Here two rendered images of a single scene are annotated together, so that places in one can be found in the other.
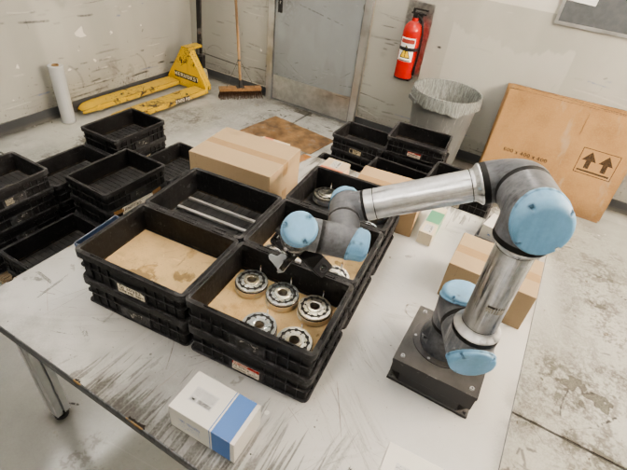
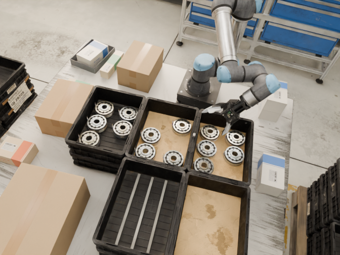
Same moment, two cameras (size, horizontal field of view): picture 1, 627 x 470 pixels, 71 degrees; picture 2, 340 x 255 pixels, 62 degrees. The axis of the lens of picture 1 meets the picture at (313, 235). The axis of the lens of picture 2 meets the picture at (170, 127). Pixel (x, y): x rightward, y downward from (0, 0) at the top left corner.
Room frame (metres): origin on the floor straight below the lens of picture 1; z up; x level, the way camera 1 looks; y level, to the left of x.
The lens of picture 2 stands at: (1.34, 0.84, 2.08)
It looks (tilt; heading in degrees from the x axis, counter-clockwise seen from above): 52 degrees down; 256
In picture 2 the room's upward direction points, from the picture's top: 8 degrees clockwise
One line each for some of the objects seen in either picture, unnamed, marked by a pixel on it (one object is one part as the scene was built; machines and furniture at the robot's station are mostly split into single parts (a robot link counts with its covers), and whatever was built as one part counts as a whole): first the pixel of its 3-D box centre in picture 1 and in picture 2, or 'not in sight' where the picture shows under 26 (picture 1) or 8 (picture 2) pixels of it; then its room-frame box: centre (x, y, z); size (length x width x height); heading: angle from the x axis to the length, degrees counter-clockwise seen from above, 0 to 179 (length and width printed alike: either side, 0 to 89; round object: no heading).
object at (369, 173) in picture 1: (386, 200); (68, 109); (1.69, -0.31, 0.78); 0.30 x 0.22 x 0.16; 72
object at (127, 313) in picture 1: (165, 283); not in sight; (1.02, 0.47, 0.76); 0.40 x 0.30 x 0.12; 70
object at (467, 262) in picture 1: (490, 278); (140, 66); (1.24, -0.67, 0.78); 0.30 x 0.22 x 0.16; 65
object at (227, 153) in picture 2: (258, 325); (234, 154); (0.81, 0.12, 0.86); 0.10 x 0.10 x 0.01
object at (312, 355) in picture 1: (272, 294); (222, 144); (0.88, 0.09, 0.92); 0.40 x 0.30 x 0.02; 70
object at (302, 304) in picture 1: (314, 307); (210, 131); (0.91, -0.03, 0.86); 0.10 x 0.10 x 0.01
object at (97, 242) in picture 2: (215, 201); (142, 204); (1.30, 0.37, 0.92); 0.40 x 0.30 x 0.02; 70
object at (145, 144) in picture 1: (129, 156); not in sight; (2.46, 1.25, 0.37); 0.40 x 0.30 x 0.45; 155
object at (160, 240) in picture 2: (215, 214); (142, 208); (1.30, 0.37, 0.87); 0.40 x 0.30 x 0.11; 70
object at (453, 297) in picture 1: (459, 307); (204, 67); (0.88, -0.43, 0.97); 0.13 x 0.12 x 0.14; 0
